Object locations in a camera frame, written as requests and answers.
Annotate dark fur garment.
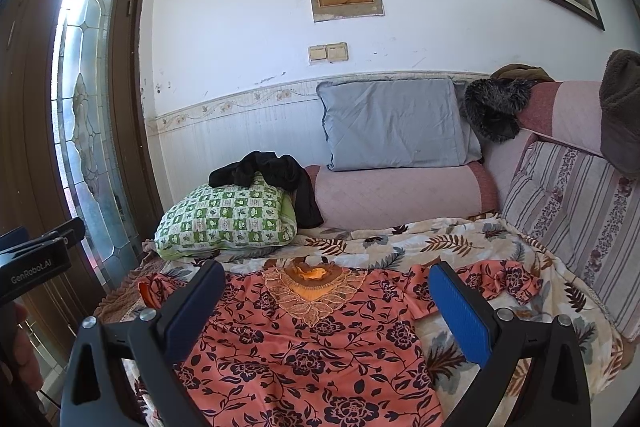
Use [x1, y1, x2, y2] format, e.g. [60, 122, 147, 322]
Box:
[463, 78, 535, 143]

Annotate orange floral garment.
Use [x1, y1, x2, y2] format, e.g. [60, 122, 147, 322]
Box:
[136, 256, 544, 427]

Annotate person's left hand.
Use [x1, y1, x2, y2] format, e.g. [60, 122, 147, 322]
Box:
[13, 327, 43, 392]

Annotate pink sofa backrest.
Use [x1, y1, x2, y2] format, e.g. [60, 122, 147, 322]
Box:
[483, 80, 602, 209]

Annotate beige wall switches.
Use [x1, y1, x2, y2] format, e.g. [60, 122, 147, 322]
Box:
[308, 42, 349, 63]

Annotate leaf print blanket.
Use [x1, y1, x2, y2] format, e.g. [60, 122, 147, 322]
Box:
[94, 213, 637, 427]

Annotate striped floral cushion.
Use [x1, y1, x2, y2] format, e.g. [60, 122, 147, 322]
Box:
[502, 141, 639, 341]

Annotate pink bolster cushion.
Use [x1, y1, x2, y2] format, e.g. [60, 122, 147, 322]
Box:
[307, 161, 499, 230]

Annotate black garment on pillow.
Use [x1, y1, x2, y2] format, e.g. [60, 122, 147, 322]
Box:
[208, 150, 324, 229]

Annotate olive brown cloth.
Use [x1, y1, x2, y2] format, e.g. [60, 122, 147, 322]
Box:
[490, 63, 554, 82]

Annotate brown glass door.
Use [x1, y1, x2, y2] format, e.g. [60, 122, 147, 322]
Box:
[1, 0, 162, 358]

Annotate grey pillow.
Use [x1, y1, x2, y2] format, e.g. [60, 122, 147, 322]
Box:
[316, 78, 482, 171]

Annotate dark brown fleece garment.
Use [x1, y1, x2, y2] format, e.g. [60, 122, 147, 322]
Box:
[599, 50, 640, 176]

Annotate green checkered pillow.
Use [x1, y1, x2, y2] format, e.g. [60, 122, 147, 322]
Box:
[154, 174, 297, 259]

